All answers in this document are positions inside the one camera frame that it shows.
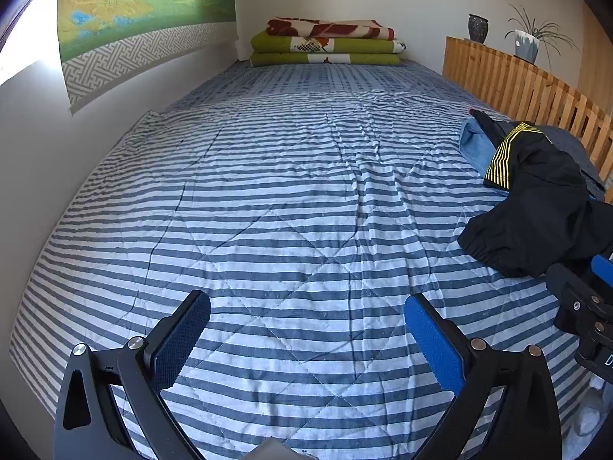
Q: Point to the green pillow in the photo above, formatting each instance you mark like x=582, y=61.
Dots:
x=282, y=59

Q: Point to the light blue denim shirt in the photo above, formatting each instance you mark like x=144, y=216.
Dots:
x=476, y=148

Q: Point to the green folded blanket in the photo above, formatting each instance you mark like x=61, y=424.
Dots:
x=287, y=44

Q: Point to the red floral folded blanket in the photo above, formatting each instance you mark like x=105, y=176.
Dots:
x=330, y=28

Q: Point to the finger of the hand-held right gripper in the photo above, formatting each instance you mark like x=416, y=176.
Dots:
x=603, y=273
x=567, y=292

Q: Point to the black pants yellow stripes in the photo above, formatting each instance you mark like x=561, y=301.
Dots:
x=536, y=211

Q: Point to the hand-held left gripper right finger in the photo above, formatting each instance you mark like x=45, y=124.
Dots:
x=436, y=345

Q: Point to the light wooden panel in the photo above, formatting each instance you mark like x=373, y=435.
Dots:
x=596, y=52

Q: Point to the blue checked bedsheet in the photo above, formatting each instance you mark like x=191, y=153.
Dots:
x=335, y=76

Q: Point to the blue white striped quilt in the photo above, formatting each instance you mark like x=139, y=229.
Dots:
x=287, y=211

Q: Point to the dark grey garment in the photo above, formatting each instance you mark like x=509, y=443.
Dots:
x=577, y=146

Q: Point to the dark ceramic vase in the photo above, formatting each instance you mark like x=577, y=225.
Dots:
x=478, y=28

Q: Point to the landscape wall poster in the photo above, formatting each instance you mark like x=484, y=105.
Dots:
x=143, y=14

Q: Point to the wooden slatted bed rail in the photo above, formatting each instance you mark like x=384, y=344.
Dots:
x=527, y=81

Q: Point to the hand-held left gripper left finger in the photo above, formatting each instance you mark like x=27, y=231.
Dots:
x=179, y=340

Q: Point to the potted spider plant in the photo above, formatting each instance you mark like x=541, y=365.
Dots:
x=527, y=43

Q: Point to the person's right hand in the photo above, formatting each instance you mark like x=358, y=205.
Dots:
x=590, y=412

